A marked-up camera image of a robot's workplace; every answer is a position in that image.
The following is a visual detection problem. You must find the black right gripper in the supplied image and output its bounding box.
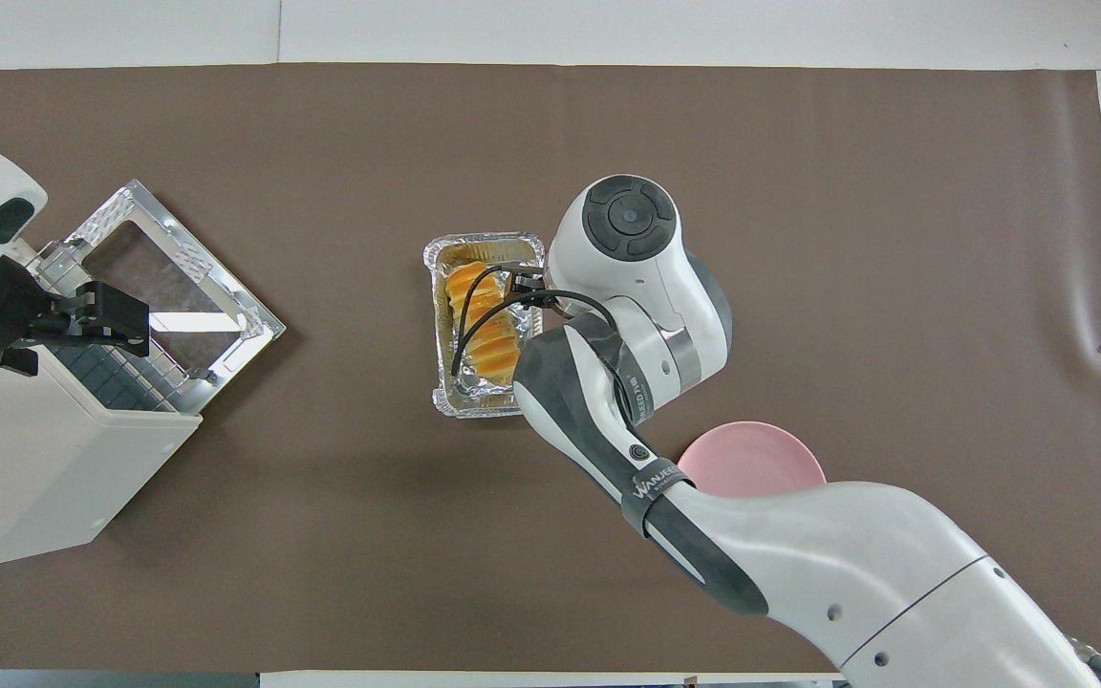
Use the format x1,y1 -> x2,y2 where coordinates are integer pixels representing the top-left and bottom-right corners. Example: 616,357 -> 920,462
509,269 -> 551,311

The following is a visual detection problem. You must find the brown table mat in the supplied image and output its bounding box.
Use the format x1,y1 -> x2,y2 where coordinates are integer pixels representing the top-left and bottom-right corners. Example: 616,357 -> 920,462
0,63 -> 1101,675

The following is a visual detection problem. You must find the metal oven wire rack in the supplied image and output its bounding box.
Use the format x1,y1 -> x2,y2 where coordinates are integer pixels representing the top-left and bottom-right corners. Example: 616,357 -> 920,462
20,241 -> 205,414

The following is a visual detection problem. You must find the golden bread loaf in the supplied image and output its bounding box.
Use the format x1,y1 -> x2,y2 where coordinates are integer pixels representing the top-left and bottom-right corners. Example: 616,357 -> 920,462
445,262 -> 522,382

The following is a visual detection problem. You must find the glass oven door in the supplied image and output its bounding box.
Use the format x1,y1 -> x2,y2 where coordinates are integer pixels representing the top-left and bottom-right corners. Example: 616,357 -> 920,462
61,179 -> 288,414

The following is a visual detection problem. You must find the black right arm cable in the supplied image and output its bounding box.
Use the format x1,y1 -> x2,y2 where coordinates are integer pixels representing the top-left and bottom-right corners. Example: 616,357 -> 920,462
451,264 -> 630,379

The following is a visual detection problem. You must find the cream toaster oven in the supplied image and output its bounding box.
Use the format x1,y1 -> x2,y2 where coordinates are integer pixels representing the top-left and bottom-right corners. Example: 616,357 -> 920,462
0,258 -> 204,571

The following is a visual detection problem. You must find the pink round plate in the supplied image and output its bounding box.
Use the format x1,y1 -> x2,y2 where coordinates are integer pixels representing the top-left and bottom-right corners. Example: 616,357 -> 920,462
677,421 -> 827,499

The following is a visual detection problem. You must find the aluminium foil tray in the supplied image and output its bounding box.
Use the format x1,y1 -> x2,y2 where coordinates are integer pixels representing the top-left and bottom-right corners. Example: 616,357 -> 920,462
422,232 -> 548,419

